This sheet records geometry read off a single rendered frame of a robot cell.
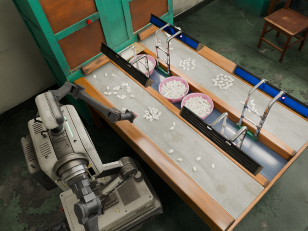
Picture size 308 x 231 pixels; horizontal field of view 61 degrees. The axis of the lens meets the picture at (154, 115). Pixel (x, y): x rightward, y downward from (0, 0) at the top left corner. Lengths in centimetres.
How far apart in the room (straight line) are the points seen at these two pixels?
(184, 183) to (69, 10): 158
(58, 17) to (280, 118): 191
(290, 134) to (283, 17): 197
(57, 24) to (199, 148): 147
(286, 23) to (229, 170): 229
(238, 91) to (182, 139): 68
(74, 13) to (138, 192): 152
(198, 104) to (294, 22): 196
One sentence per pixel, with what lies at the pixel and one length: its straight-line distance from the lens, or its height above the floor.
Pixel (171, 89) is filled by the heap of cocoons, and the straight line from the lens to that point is 238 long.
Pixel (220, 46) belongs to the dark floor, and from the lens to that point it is 399.
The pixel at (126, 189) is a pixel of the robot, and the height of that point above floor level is 47.
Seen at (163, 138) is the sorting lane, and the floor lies 74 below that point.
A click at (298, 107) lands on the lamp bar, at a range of 197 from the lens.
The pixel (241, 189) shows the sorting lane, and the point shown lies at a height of 74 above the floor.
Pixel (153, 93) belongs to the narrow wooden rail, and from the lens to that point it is 232.
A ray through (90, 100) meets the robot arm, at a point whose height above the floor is 107.
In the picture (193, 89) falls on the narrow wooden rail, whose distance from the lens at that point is 240.
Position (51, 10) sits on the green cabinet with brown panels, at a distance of 225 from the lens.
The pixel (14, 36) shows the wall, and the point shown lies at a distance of 320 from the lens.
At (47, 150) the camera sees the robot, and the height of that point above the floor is 145.
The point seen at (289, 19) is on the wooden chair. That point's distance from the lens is 384.
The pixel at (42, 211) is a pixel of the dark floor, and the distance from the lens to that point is 292.
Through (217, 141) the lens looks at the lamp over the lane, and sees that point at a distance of 169.
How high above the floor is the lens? 251
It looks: 54 degrees down
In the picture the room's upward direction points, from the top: 8 degrees counter-clockwise
